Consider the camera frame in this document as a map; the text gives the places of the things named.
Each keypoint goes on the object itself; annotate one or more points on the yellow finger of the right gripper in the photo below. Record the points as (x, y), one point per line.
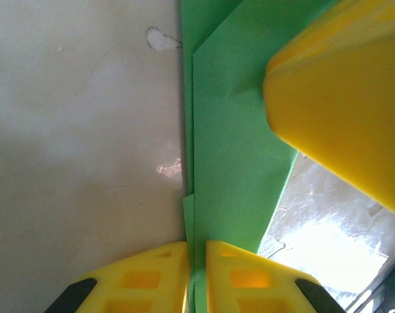
(341, 98)

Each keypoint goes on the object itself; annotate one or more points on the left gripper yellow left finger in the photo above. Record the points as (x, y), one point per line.
(141, 283)

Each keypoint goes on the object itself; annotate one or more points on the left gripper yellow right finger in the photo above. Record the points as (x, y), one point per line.
(252, 283)

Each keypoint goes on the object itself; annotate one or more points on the green cloth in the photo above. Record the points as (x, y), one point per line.
(230, 146)

